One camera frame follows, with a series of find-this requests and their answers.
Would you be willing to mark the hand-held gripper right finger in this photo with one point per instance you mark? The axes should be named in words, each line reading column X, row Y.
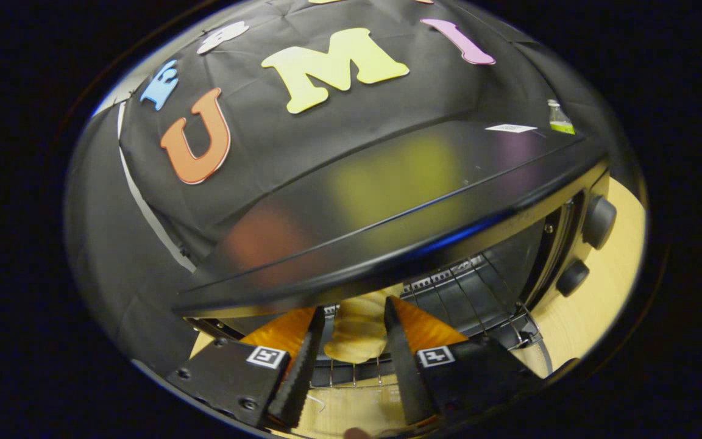
column 403, row 366

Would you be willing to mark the yellow ridged pastry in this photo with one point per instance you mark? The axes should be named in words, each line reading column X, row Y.
column 360, row 329

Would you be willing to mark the green drink bottle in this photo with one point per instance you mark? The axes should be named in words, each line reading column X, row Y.
column 559, row 119

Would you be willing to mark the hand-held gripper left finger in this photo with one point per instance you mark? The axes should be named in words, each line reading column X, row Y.
column 302, row 372

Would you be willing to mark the black toaster oven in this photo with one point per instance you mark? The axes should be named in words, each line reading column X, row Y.
column 387, row 201

